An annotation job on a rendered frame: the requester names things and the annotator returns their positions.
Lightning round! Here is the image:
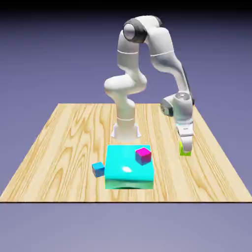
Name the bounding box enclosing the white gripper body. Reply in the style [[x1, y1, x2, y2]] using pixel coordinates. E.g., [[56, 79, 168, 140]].
[[178, 126, 194, 153]]

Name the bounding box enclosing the small lime green cube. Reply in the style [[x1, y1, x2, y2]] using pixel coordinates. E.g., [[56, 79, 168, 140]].
[[179, 141, 192, 157]]

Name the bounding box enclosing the small magenta cube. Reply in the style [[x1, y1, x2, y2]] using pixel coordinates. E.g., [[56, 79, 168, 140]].
[[135, 147, 152, 166]]

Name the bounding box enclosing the small blue cube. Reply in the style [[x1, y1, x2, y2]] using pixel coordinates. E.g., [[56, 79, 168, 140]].
[[92, 161, 105, 178]]

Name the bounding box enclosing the large cyan box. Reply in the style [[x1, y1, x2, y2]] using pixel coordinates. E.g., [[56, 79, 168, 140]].
[[104, 144, 155, 190]]

